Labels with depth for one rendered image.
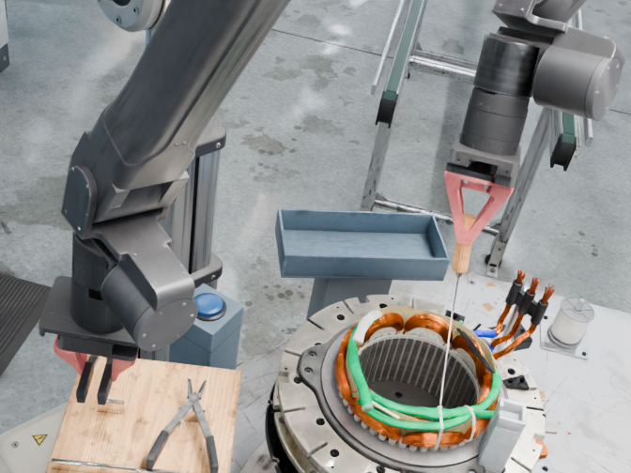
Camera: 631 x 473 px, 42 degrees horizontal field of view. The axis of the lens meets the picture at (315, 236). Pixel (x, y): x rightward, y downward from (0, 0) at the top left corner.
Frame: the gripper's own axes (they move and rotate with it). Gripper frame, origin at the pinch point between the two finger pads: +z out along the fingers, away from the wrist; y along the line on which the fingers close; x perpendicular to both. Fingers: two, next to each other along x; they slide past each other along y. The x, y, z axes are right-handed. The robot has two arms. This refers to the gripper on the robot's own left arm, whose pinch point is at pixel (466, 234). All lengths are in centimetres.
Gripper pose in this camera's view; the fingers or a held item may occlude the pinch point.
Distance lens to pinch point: 85.0
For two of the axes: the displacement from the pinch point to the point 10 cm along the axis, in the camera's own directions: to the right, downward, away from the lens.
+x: -9.5, -2.4, 1.8
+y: 2.4, -2.7, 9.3
